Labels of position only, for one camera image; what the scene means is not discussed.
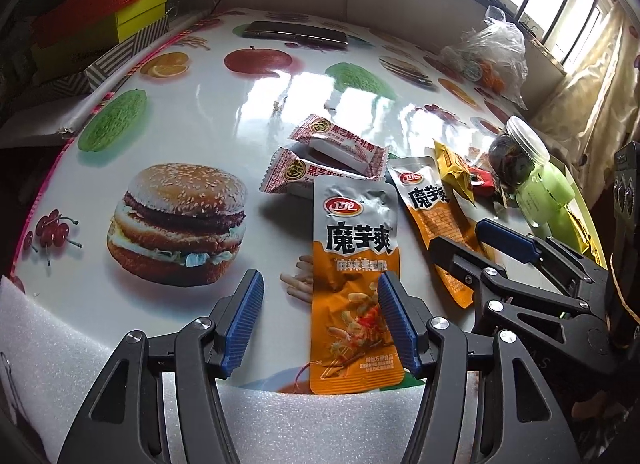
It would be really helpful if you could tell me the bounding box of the small red snack packet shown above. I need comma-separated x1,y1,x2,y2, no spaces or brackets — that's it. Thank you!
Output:
467,169,496,195

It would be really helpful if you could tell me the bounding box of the black smartphone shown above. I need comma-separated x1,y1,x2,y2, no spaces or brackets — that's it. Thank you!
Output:
242,20,349,50

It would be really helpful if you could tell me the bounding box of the yellow peanut crisp packet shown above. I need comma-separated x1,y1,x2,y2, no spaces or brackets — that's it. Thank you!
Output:
432,141,478,205

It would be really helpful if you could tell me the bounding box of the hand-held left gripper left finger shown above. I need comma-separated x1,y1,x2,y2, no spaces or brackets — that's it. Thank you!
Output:
57,269,265,464

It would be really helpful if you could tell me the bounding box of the white foam sheet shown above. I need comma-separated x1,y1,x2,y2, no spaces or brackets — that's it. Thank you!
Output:
0,274,481,464

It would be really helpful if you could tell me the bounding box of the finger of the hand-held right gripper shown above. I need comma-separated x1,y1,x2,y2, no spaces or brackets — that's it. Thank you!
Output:
475,218,608,295
429,237,583,317

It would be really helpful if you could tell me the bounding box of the beige patterned curtain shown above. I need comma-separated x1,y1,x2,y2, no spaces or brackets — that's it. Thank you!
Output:
530,0,640,210

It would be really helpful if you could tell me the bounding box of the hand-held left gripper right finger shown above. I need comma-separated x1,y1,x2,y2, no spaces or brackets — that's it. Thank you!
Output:
377,274,576,464

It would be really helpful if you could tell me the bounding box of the orange silver konjac snack packet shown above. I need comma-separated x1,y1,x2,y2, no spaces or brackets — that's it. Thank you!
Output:
309,179,406,382
387,157,493,309

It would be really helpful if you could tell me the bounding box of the black white striped box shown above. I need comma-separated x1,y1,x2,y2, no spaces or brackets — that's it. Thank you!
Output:
10,14,171,110

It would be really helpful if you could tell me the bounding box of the yellow-green box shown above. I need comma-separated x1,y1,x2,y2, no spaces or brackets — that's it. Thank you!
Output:
30,0,168,82

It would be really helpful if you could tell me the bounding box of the clear plastic jar white lid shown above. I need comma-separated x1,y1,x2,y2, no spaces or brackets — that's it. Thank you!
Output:
487,116,551,185

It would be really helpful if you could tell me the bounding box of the clear plastic bag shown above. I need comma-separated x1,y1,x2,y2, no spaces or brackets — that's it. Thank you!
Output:
440,7,528,110

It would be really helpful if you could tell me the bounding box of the long green white box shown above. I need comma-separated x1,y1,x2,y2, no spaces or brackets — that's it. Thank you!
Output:
547,157,611,270

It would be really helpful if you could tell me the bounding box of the white red sesame candy packet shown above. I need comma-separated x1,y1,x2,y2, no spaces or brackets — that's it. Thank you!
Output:
258,147,371,197
289,113,390,180

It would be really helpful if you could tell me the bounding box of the light green cream jar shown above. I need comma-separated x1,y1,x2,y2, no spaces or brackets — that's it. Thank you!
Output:
515,161,576,240

